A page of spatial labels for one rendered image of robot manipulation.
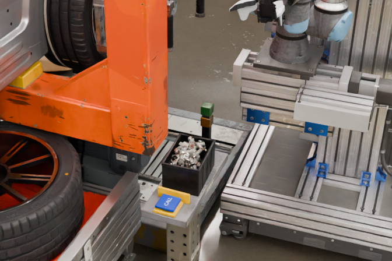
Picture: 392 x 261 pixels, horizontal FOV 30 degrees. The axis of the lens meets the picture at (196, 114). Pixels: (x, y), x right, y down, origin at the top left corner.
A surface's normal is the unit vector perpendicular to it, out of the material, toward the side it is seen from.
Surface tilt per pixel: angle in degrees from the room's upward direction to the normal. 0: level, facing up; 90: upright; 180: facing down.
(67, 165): 0
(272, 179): 0
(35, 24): 90
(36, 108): 90
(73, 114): 90
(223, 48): 0
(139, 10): 90
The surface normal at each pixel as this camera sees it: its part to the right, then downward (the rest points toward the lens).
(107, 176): -0.36, 0.50
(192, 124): 0.01, -0.84
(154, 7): 0.93, 0.21
